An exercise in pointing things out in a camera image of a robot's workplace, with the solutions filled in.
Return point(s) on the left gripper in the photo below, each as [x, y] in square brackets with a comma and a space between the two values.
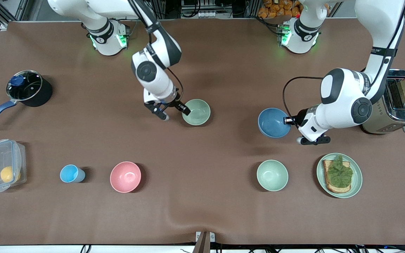
[300, 117]

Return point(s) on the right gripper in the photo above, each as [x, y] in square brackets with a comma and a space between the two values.
[177, 102]

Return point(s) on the sage green bowl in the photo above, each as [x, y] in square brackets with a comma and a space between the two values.
[197, 112]

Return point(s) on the blue bowl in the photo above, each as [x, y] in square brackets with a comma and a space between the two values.
[272, 123]

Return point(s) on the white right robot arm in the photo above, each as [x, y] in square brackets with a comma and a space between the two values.
[156, 52]

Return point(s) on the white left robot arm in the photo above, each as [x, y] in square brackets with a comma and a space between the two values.
[343, 95]

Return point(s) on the pale mint green bowl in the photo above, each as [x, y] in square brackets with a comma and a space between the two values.
[272, 175]

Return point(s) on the pink bowl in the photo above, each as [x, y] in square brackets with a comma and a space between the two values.
[125, 177]

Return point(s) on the green lettuce leaf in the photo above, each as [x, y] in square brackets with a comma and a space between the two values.
[339, 174]

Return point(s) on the toasted bread slice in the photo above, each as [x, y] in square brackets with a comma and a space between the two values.
[330, 188]

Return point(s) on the pale green plate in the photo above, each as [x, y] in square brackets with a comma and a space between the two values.
[357, 182]

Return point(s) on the cream and chrome toaster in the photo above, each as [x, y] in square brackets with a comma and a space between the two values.
[399, 116]

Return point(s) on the bag of orange snacks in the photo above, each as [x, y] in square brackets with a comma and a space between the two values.
[276, 8]

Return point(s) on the light blue cup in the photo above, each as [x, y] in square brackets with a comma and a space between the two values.
[69, 173]

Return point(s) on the yellow lemon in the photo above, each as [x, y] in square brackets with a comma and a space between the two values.
[9, 174]

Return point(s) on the metal table edge bracket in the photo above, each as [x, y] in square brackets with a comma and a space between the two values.
[205, 239]

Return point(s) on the aluminium frame bar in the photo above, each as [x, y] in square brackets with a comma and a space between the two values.
[9, 15]

